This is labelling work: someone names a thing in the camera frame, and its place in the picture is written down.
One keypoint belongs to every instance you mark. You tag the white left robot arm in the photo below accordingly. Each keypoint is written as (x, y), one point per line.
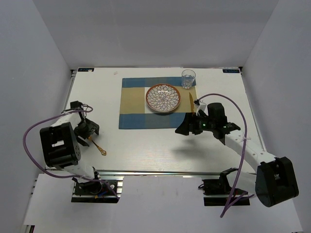
(62, 140)

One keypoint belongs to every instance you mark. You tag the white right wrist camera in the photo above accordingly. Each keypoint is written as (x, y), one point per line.
(201, 107)

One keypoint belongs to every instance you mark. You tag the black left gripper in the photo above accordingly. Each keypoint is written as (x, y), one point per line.
(92, 126)

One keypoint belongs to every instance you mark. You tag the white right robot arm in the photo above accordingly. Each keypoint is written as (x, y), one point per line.
(275, 179)

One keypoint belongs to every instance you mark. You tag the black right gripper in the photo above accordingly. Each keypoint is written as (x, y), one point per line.
(190, 118)

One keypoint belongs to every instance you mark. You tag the blue label sticker left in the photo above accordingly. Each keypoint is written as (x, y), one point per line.
(85, 69)

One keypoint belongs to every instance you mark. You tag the blue label sticker right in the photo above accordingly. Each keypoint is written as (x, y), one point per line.
(231, 71)

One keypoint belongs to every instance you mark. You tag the clear drinking glass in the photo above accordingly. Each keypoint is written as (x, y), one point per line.
(188, 77)

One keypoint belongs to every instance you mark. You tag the blue yellow striped cloth placemat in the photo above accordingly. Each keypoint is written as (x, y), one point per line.
(135, 112)

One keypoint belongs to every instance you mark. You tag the blue label sticker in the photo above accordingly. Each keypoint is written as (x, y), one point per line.
(231, 71)
(85, 69)

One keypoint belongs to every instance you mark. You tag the gold fork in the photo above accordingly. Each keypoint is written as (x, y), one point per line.
(101, 150)

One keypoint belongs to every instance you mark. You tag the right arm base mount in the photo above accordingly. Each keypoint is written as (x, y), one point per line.
(216, 194)

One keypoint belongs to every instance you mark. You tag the gold knife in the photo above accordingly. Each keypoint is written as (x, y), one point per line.
(191, 103)

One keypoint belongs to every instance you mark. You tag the floral patterned ceramic plate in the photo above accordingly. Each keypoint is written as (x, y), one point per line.
(163, 98)

